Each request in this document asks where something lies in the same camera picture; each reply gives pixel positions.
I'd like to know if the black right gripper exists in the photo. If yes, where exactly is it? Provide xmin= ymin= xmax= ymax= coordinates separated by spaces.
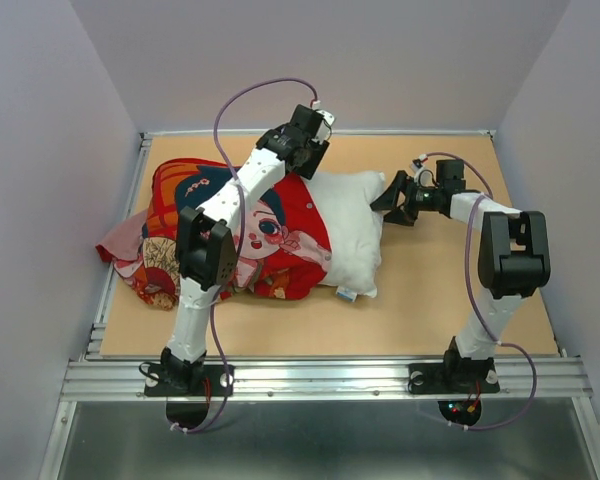
xmin=367 ymin=169 xmax=441 ymax=225

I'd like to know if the white pillow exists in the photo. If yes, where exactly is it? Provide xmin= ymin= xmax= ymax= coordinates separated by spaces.
xmin=305 ymin=171 xmax=386 ymax=298

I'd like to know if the pink pillowcase with dark print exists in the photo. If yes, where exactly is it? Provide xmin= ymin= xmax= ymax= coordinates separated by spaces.
xmin=96 ymin=158 xmax=332 ymax=311

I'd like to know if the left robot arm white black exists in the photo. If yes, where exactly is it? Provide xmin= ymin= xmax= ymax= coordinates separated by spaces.
xmin=157 ymin=100 xmax=335 ymax=395

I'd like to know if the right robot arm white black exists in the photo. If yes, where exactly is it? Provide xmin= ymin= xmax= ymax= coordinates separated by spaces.
xmin=371 ymin=152 xmax=551 ymax=396

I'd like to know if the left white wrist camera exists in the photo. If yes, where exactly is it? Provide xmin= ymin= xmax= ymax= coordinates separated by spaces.
xmin=311 ymin=100 xmax=336 ymax=144

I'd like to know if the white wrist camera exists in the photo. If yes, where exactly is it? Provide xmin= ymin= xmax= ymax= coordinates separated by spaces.
xmin=411 ymin=154 xmax=435 ymax=187
xmin=311 ymin=100 xmax=336 ymax=144

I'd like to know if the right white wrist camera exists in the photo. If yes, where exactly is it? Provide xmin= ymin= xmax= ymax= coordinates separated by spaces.
xmin=411 ymin=154 xmax=435 ymax=187

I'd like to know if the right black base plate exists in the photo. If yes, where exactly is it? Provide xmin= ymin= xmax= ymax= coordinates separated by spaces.
xmin=407 ymin=363 xmax=500 ymax=396

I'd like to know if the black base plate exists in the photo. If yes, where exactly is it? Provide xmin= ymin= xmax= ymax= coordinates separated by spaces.
xmin=407 ymin=363 xmax=500 ymax=396
xmin=138 ymin=362 xmax=235 ymax=398

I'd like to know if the aluminium frame rail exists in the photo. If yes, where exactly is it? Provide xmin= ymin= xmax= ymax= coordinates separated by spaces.
xmin=37 ymin=130 xmax=600 ymax=480

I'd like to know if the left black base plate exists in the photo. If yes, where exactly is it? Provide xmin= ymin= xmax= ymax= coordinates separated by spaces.
xmin=138 ymin=362 xmax=235 ymax=398

